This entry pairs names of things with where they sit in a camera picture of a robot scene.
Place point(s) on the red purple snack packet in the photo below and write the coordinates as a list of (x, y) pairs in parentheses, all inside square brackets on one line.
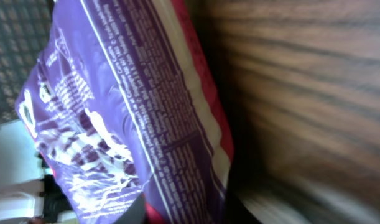
[(122, 105)]

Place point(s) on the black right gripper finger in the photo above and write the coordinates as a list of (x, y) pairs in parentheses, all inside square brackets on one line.
[(136, 213)]

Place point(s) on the grey plastic mesh basket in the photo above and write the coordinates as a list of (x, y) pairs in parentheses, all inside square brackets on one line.
[(24, 32)]

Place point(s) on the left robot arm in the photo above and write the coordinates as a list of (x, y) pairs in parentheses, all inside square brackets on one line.
[(22, 180)]

